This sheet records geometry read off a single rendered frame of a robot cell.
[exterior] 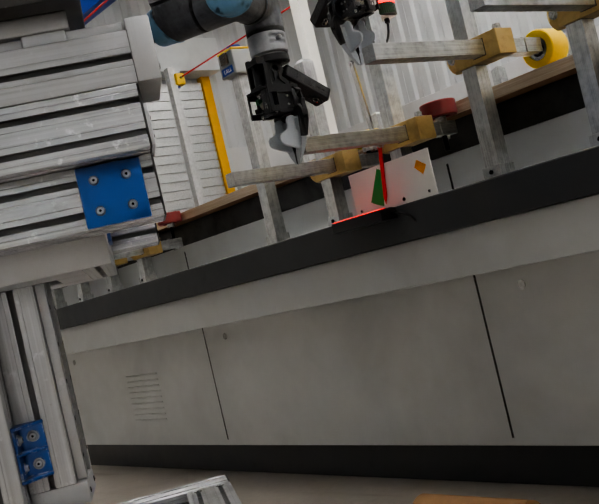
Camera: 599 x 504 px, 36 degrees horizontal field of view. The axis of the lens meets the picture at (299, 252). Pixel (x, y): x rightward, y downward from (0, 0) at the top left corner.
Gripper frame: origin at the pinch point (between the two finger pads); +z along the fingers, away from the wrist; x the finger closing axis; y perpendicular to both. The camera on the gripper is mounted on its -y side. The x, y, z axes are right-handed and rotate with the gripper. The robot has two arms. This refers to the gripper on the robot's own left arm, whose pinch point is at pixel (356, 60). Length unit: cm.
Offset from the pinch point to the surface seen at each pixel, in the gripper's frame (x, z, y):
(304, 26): 102, -58, -132
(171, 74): 114, -81, -255
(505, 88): 22.4, 13.7, 18.0
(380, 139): -2.5, 18.2, 3.6
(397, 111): 8.0, 11.9, -0.1
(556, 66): 22.5, 13.8, 31.4
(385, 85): 6.3, 5.9, 0.1
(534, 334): 28, 67, 4
